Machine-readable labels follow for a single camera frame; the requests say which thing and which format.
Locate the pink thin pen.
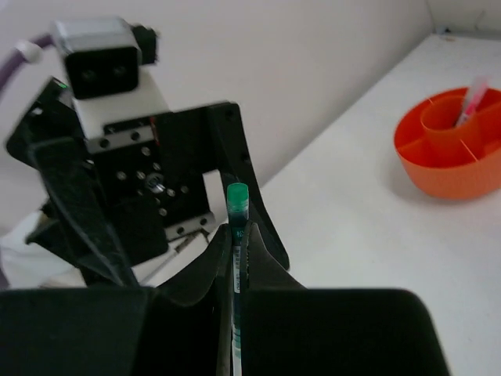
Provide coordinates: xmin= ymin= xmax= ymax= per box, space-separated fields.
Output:
xmin=454 ymin=76 xmax=488 ymax=128

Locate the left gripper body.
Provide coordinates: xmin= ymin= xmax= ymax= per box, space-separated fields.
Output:
xmin=5 ymin=79 xmax=214 ymax=266

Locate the orange round organizer container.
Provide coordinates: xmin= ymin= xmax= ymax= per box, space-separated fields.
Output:
xmin=394 ymin=87 xmax=500 ymax=200

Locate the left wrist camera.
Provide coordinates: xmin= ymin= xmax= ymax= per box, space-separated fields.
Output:
xmin=50 ymin=16 xmax=168 ymax=139

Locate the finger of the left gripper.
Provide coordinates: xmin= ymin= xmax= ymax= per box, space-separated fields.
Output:
xmin=206 ymin=102 xmax=290 ymax=270
xmin=29 ymin=137 xmax=139 ymax=287

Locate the green clear refill pen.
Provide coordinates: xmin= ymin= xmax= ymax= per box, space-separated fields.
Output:
xmin=226 ymin=183 xmax=249 ymax=376

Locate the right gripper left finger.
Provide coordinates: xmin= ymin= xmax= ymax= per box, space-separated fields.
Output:
xmin=1 ymin=225 xmax=232 ymax=375

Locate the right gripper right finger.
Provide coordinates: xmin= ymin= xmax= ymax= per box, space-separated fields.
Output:
xmin=240 ymin=223 xmax=449 ymax=375

